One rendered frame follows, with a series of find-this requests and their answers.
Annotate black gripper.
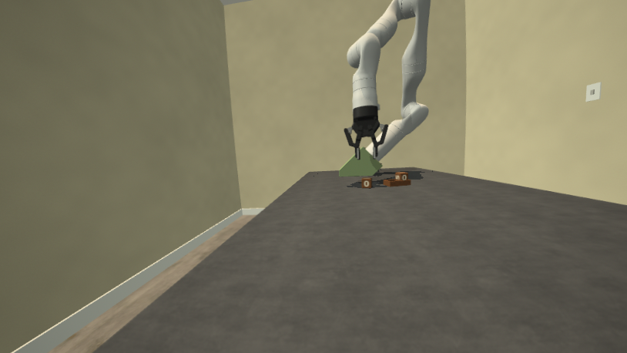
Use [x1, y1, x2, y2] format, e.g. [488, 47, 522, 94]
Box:
[344, 106, 388, 160]

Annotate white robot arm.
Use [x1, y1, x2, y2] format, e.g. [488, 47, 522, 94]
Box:
[347, 0, 431, 162]

